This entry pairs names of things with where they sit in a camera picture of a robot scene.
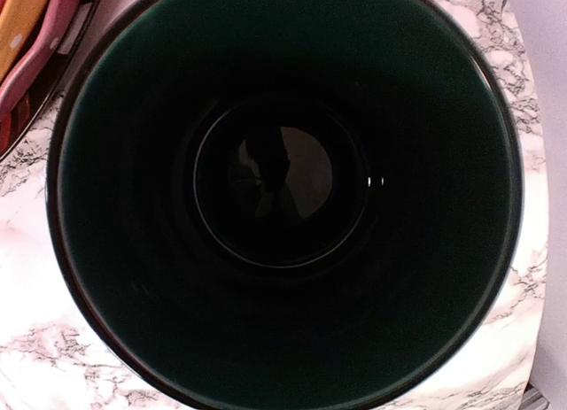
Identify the black striped plate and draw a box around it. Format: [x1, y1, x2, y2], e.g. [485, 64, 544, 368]
[1, 0, 100, 158]

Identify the dark green mug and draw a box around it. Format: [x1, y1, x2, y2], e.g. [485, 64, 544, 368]
[46, 0, 523, 409]

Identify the yellow polka dot plate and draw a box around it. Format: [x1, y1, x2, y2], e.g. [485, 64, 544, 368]
[1, 0, 49, 80]

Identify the maroon polka dot plate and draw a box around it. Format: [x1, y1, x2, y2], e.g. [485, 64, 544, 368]
[1, 0, 81, 118]

